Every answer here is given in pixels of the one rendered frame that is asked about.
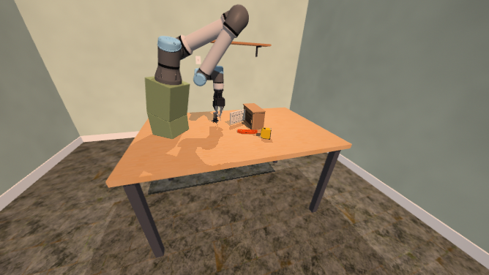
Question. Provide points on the orange spirit level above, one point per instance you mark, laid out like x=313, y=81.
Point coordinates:
x=247, y=131

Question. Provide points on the brown wooden cabinet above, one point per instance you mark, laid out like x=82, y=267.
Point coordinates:
x=252, y=115

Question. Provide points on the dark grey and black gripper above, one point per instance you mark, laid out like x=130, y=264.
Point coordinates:
x=219, y=102

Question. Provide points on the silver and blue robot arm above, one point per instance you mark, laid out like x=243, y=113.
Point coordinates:
x=171, y=49

